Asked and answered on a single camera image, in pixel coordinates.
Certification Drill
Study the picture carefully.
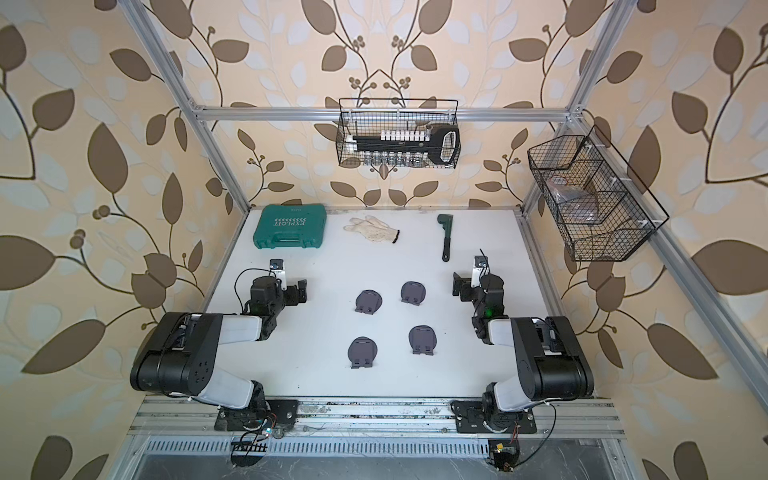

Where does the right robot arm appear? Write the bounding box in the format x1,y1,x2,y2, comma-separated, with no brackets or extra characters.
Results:
452,270,594,414

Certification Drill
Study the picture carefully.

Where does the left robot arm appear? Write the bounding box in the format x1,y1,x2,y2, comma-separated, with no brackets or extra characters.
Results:
130,275,308,412

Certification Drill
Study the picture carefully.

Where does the green plastic tool case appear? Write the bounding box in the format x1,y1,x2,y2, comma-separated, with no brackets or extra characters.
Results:
253,204,327,249

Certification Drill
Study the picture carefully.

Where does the green black hand tool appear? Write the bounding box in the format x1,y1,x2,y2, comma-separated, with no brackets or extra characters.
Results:
437,214,454,262

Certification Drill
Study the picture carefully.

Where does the white work glove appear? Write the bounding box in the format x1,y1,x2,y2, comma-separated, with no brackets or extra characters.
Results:
343,215,400,244

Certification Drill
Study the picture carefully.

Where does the socket set in basket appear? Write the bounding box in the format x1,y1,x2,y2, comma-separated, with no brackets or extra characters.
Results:
336,125,461,168

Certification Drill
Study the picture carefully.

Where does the plastic bag in basket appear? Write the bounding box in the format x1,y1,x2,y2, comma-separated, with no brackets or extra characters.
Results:
546,176,599,224

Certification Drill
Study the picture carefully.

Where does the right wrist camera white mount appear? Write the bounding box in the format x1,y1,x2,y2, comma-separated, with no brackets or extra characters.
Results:
470,255,489,288

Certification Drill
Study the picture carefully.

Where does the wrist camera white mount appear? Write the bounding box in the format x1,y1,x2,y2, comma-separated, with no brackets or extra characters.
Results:
269,259,288,291
470,255,489,288

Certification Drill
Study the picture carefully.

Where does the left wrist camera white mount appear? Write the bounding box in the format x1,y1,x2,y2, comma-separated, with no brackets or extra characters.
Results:
269,259,288,291

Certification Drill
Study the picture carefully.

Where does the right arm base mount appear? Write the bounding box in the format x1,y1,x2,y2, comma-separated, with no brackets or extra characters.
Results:
449,400,537,435

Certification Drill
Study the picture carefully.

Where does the black wire basket right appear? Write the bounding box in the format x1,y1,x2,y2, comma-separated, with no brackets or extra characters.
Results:
527,126,670,262

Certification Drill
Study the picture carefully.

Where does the black wire basket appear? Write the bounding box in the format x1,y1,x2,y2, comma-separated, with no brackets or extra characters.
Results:
527,126,670,262
335,97,461,169

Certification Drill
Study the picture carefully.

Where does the black wire basket centre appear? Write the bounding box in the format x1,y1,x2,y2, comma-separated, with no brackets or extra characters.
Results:
335,97,461,169

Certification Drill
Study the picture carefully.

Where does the aluminium frame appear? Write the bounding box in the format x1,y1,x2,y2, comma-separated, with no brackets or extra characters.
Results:
119,1,767,406

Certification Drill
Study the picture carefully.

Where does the aluminium front rail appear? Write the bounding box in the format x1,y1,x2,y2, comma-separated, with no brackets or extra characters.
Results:
129,396,626,440

